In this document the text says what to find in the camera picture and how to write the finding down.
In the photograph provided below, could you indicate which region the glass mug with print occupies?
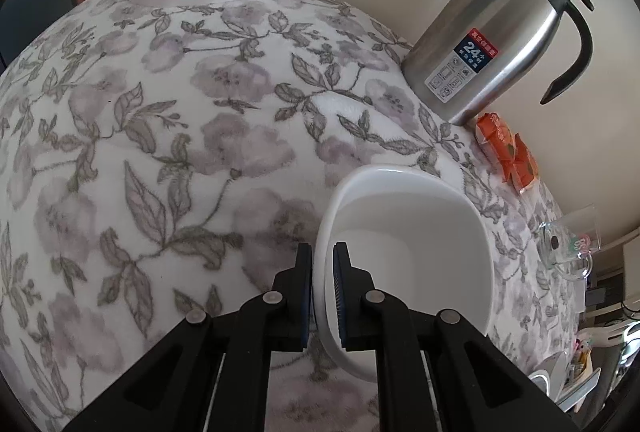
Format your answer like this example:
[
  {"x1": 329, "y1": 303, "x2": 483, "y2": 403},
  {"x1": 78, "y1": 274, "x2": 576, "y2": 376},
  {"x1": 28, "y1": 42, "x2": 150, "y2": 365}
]
[{"x1": 539, "y1": 206, "x2": 599, "y2": 283}]

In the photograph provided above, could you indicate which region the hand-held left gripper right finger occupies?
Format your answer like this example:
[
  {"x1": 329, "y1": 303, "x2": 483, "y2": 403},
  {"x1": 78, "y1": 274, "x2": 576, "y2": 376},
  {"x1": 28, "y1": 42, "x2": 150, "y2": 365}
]
[{"x1": 332, "y1": 242, "x2": 578, "y2": 432}]

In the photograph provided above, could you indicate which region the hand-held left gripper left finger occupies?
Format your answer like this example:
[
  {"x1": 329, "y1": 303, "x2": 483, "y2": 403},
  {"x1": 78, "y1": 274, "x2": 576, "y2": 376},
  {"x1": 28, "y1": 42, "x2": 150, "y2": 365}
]
[{"x1": 62, "y1": 243, "x2": 315, "y2": 432}]

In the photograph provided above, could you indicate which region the stainless steel thermos jug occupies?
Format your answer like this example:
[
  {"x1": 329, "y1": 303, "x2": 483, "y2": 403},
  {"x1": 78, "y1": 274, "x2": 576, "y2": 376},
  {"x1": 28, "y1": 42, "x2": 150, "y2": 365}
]
[{"x1": 402, "y1": 0, "x2": 596, "y2": 127}]

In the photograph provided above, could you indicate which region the orange snack packet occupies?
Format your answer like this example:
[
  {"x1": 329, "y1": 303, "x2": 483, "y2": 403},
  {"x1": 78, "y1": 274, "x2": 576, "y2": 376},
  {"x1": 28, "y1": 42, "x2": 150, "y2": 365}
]
[
  {"x1": 500, "y1": 134, "x2": 539, "y2": 196},
  {"x1": 475, "y1": 112, "x2": 517, "y2": 161}
]

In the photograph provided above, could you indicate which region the grey floral tablecloth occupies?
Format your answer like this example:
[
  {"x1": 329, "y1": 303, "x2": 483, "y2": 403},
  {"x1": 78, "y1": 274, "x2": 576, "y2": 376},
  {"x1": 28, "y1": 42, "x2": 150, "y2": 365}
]
[{"x1": 0, "y1": 0, "x2": 583, "y2": 432}]

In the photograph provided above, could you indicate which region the plain white bowl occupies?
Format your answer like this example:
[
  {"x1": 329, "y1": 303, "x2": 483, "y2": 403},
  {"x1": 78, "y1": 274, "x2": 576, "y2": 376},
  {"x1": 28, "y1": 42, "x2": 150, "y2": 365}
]
[{"x1": 312, "y1": 163, "x2": 500, "y2": 383}]

